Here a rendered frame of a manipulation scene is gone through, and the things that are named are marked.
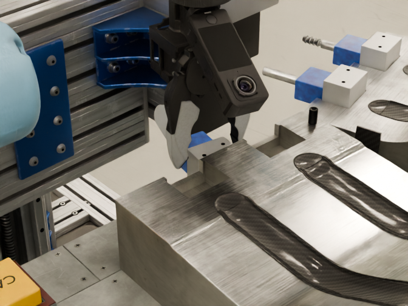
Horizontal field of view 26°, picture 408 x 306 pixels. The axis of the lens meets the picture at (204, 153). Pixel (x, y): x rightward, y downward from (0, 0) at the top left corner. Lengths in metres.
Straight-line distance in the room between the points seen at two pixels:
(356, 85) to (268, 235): 0.31
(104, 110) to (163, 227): 0.43
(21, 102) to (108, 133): 0.74
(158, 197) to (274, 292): 0.16
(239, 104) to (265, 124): 1.76
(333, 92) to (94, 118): 0.34
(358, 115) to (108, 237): 0.33
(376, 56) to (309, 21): 2.09
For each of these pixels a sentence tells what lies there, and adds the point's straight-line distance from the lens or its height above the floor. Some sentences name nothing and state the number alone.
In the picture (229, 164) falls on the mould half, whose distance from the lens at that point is 0.91.
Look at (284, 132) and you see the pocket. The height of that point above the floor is 0.88.
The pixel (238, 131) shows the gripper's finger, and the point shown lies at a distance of 1.00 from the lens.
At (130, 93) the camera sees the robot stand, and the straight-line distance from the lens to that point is 1.25.
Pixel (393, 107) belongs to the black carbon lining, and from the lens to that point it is 1.10.
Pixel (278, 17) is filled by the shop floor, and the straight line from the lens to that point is 3.26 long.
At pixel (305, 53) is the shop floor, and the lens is 3.02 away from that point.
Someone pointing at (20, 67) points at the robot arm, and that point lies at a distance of 0.52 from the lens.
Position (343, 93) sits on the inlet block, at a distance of 1.07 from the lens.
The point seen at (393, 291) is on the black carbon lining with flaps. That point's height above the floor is 0.91.
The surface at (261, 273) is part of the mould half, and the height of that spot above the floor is 0.88.
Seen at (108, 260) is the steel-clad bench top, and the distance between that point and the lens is 0.93.
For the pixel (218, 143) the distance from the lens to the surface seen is 1.00.
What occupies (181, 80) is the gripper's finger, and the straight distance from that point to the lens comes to 0.92.
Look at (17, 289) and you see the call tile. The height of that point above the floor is 0.84.
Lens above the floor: 1.41
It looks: 34 degrees down
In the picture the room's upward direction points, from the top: straight up
